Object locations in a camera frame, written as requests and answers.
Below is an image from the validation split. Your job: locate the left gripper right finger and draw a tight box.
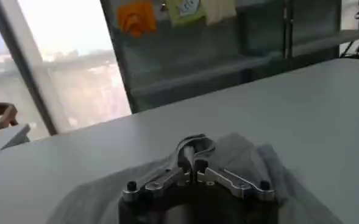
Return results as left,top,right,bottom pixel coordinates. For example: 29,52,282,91
194,158,276,202

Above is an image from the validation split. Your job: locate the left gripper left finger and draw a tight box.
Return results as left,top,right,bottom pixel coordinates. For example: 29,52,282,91
121,145,196,202

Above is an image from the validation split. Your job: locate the grey printed t-shirt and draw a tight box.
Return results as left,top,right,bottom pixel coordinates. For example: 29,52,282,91
44,131,344,224

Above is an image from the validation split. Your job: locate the grey metal shelf rack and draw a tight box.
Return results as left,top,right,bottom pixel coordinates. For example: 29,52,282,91
99,0,359,114

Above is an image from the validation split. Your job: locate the brown wooden chair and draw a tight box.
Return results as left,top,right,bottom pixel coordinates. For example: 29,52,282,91
0,102,19,131

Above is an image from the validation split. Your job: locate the grey window frame post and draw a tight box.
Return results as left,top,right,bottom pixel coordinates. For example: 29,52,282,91
0,0,59,136

